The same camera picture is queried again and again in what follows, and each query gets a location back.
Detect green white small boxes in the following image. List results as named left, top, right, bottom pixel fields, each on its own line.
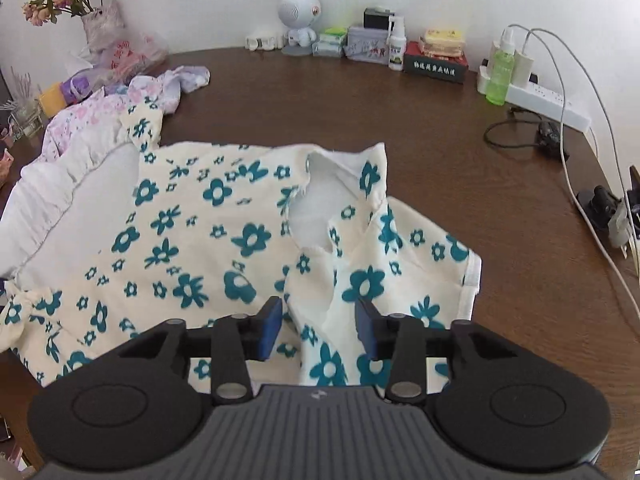
left=312, top=27, right=348, bottom=58

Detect black small box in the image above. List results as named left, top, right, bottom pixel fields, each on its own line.
left=362, top=6, right=395, bottom=30

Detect cream teal flower dress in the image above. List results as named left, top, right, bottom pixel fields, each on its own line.
left=1, top=105, right=482, bottom=388

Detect yellow sticky notes stack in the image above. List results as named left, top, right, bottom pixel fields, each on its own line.
left=419, top=28, right=465, bottom=58

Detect grey printed tin box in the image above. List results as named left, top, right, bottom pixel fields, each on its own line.
left=343, top=25, right=388, bottom=65

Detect clear drinking glass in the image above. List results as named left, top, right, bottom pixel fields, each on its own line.
left=8, top=100, right=43, bottom=138

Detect green liquid bottle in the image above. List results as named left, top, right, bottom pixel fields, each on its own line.
left=485, top=27, right=515, bottom=106

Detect black red flat box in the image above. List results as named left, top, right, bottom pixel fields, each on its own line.
left=404, top=41, right=469, bottom=84

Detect pink wrapped vase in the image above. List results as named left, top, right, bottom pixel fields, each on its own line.
left=81, top=0, right=126, bottom=53

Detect pink floral dress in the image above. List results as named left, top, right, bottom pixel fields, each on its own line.
left=36, top=65, right=210, bottom=162

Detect phone on black stand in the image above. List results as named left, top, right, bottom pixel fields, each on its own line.
left=575, top=165, right=639, bottom=263

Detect red printed plastic bag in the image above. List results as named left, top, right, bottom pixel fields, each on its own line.
left=91, top=32, right=168, bottom=86

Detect white power strip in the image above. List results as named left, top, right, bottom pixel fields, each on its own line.
left=476, top=61, right=591, bottom=133

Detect purple tissue pack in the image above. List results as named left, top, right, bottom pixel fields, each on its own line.
left=60, top=68, right=107, bottom=106

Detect black cable with clip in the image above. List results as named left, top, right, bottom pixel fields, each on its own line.
left=482, top=104, right=572, bottom=157

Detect white tissue paper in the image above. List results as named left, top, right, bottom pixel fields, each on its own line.
left=63, top=52, right=93, bottom=77

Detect pink crumpled wrapper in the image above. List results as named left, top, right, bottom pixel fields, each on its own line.
left=0, top=148, right=14, bottom=184

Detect yellow plastic cup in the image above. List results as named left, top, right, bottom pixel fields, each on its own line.
left=38, top=84, right=67, bottom=118

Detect white spray bottle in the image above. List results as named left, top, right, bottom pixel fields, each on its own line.
left=387, top=15, right=408, bottom=72

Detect white robot figurine speaker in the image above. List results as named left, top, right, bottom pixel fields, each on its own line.
left=278, top=0, right=322, bottom=56

